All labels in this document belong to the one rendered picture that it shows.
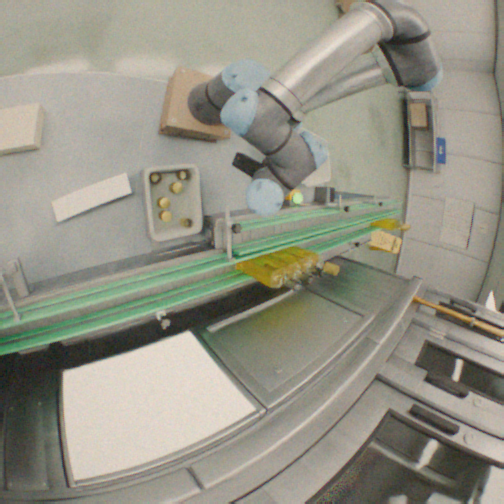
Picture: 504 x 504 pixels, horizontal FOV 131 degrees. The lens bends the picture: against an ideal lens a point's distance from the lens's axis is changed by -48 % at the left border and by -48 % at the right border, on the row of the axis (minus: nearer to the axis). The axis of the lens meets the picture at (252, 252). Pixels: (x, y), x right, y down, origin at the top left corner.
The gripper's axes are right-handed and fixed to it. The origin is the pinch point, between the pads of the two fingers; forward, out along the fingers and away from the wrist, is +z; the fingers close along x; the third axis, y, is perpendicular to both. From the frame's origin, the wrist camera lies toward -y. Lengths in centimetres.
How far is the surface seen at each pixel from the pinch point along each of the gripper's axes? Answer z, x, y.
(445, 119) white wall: 420, 245, 365
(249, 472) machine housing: -76, -28, 14
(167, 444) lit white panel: -74, -32, -1
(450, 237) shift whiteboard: 327, -9, 493
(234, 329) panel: -38, -38, 8
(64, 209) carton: -38, -18, -49
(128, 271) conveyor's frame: -36, -32, -26
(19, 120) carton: -41, 6, -68
